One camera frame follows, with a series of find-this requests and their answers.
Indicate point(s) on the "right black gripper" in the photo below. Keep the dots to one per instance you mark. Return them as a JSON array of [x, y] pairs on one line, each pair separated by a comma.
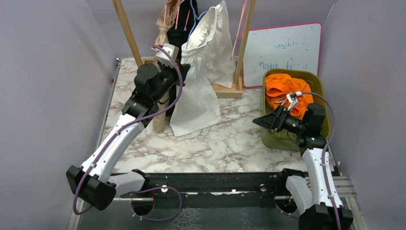
[[274, 120]]

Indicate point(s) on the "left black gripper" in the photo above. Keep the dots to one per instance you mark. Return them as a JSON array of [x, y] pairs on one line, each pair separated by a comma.
[[184, 69]]

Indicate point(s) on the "olive green plastic bin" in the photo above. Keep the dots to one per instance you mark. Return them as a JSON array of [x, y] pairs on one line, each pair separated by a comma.
[[316, 126]]

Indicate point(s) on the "orange shorts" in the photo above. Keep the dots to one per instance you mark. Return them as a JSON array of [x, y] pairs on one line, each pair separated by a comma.
[[278, 85]]

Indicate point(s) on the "white shorts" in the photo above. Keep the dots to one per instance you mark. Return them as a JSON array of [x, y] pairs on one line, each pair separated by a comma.
[[208, 52]]

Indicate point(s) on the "blue wire hanger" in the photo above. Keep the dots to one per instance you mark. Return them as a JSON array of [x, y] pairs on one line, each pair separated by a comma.
[[196, 19]]

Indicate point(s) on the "pink framed whiteboard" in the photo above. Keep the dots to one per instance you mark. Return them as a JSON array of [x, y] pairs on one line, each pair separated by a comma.
[[293, 47]]

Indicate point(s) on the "pink wire hanger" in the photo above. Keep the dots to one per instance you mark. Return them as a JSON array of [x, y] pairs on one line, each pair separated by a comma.
[[239, 27]]

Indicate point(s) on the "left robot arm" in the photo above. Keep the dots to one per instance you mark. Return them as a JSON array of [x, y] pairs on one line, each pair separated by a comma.
[[127, 133]]

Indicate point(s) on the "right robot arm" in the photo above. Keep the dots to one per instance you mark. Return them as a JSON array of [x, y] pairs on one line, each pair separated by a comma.
[[316, 199]]

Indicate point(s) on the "pink hanger of black shorts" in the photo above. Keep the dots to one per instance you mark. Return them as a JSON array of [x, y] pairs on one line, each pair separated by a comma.
[[182, 15]]

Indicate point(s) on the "black shorts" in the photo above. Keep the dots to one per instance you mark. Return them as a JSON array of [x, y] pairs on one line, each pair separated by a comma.
[[178, 37]]

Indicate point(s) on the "beige shorts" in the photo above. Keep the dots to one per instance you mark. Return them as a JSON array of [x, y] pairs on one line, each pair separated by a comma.
[[159, 120]]

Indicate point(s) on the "wooden clothes rack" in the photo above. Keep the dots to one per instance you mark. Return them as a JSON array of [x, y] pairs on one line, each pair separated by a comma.
[[236, 90]]

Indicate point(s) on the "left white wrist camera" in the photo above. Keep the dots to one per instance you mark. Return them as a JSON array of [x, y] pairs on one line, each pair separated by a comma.
[[167, 54]]

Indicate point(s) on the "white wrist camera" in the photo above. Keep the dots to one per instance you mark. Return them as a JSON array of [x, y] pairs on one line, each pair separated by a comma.
[[292, 98], [167, 54]]

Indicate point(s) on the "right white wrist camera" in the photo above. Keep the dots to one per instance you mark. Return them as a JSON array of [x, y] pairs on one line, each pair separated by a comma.
[[292, 98]]

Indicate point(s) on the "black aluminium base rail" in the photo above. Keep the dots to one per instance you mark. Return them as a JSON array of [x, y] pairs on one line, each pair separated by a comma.
[[197, 190]]

